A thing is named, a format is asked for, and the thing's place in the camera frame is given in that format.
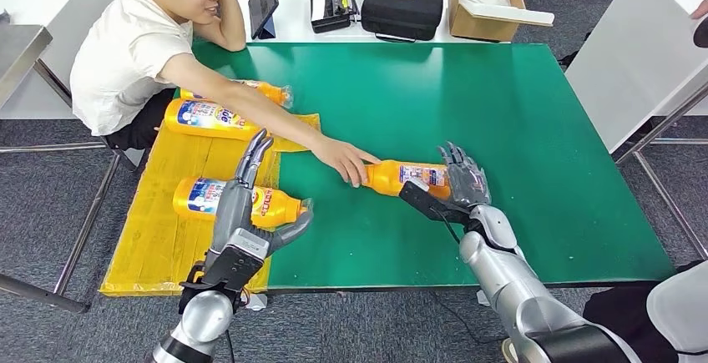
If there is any person's right hand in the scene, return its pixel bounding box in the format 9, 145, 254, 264
311, 134, 382, 189

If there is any steel frame bench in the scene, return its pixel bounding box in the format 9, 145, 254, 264
0, 24, 146, 315

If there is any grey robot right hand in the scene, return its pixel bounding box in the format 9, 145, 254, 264
437, 140, 493, 210

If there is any black tablet on stand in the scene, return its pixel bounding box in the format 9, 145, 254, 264
247, 0, 280, 41

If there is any yellow taped mat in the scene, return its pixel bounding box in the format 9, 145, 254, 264
99, 113, 322, 298

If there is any orange detergent bottle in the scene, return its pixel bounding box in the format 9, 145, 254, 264
180, 79, 294, 110
172, 176, 314, 230
164, 98, 264, 142
362, 159, 452, 201

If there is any white table with steel legs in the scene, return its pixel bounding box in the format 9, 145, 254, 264
564, 0, 708, 262

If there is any grey stool seat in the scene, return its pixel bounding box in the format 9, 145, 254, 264
113, 147, 146, 173

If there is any black label printer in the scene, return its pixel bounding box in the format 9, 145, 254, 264
309, 0, 361, 34

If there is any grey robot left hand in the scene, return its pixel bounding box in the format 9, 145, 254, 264
205, 128, 316, 266

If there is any cardboard box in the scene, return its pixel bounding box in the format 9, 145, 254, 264
448, 0, 525, 43

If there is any black carrying case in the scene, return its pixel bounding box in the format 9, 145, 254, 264
360, 0, 445, 43

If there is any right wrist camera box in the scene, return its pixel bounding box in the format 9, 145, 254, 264
397, 179, 473, 227

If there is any white foam sheet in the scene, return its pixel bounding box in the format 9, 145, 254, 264
458, 0, 555, 27

